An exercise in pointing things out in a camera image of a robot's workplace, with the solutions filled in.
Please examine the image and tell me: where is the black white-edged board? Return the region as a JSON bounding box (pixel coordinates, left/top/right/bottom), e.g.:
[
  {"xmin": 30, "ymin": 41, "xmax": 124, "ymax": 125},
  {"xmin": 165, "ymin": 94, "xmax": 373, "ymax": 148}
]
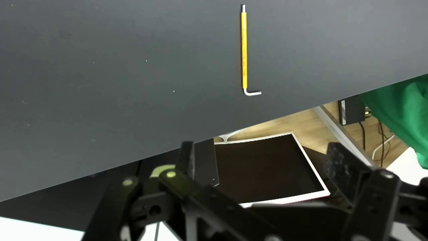
[{"xmin": 215, "ymin": 132, "xmax": 330, "ymax": 207}]

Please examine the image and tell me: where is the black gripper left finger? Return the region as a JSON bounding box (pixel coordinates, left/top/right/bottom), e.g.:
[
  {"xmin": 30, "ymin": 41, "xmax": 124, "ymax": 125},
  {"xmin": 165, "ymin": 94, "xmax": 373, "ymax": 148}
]
[{"xmin": 175, "ymin": 139, "xmax": 219, "ymax": 186}]

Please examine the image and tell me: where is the green cloth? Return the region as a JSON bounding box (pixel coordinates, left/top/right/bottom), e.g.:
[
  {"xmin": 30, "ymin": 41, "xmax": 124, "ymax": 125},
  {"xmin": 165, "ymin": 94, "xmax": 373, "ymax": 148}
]
[{"xmin": 361, "ymin": 74, "xmax": 428, "ymax": 168}]

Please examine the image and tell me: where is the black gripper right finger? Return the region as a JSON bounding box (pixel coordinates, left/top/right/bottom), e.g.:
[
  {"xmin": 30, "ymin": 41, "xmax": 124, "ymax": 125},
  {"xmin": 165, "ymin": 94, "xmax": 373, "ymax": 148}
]
[{"xmin": 323, "ymin": 141, "xmax": 371, "ymax": 204}]

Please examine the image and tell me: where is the black box under table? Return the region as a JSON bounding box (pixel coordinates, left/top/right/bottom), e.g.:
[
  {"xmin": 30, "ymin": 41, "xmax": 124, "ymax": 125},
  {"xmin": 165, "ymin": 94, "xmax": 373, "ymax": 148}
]
[{"xmin": 338, "ymin": 96, "xmax": 365, "ymax": 125}]

